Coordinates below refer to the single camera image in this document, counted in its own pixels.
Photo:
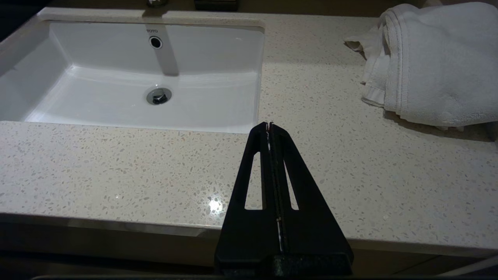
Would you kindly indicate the chrome faucet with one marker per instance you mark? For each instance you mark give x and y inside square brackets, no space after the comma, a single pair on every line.
[157,3]

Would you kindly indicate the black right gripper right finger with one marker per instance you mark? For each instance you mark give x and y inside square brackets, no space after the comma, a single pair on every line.
[315,233]

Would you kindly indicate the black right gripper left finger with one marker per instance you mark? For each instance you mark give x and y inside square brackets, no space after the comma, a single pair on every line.
[237,233]

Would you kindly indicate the white ceramic sink basin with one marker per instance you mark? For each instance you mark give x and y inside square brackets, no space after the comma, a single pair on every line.
[116,105]

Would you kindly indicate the white crumpled towel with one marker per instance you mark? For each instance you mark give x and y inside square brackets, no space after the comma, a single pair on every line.
[439,66]

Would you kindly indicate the chrome sink drain plug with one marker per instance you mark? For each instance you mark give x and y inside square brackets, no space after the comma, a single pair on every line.
[158,96]

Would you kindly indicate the black square soap dish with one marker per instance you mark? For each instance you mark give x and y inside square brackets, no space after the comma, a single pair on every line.
[216,4]

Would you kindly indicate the pale metal bar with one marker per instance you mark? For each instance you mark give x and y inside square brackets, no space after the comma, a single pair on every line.
[470,265]

